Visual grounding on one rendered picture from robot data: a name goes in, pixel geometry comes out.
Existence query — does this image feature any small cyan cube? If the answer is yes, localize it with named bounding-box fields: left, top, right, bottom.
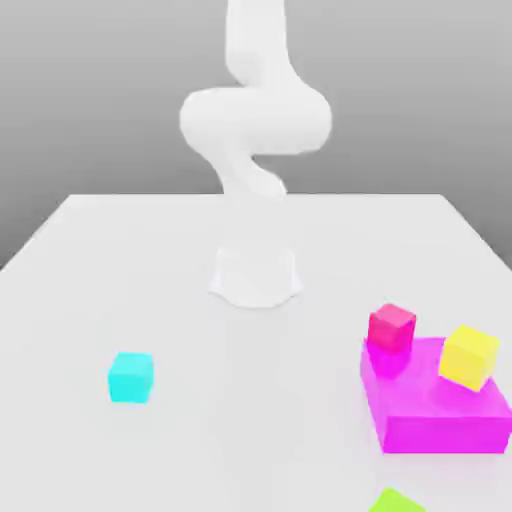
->
left=106, top=351, right=155, bottom=404

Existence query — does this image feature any small pink cube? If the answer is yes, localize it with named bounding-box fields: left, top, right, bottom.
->
left=367, top=302, right=418, bottom=355

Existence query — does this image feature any large magenta box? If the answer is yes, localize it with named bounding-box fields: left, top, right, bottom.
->
left=359, top=336, right=512, bottom=455

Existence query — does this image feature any small yellow cube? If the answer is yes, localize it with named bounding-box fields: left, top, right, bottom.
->
left=438, top=324, right=502, bottom=393

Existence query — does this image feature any small lime green cube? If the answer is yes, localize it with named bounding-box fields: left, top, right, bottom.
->
left=367, top=486, right=428, bottom=512

